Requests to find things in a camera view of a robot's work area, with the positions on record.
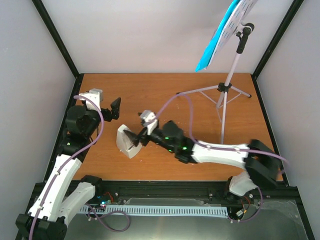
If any white metronome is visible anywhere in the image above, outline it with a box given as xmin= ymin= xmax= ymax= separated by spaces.
xmin=116 ymin=124 xmax=142 ymax=159

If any blue sheet music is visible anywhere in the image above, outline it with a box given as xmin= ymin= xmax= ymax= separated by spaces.
xmin=195 ymin=0 xmax=240 ymax=72

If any white music stand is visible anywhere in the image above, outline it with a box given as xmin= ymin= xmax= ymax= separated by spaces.
xmin=183 ymin=0 xmax=257 ymax=144

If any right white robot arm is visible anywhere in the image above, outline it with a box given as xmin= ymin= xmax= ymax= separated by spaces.
xmin=117 ymin=120 xmax=281 ymax=197

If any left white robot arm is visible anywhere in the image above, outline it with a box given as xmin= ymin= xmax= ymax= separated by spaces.
xmin=15 ymin=88 xmax=121 ymax=240

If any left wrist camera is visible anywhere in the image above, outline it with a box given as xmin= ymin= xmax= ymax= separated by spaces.
xmin=79 ymin=88 xmax=104 ymax=110

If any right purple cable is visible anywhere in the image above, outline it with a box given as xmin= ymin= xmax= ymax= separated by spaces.
xmin=149 ymin=94 xmax=291 ymax=224

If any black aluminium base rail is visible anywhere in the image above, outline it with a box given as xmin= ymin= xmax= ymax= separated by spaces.
xmin=32 ymin=179 xmax=301 ymax=208

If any light blue cable duct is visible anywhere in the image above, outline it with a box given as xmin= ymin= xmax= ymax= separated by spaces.
xmin=95 ymin=205 xmax=228 ymax=218

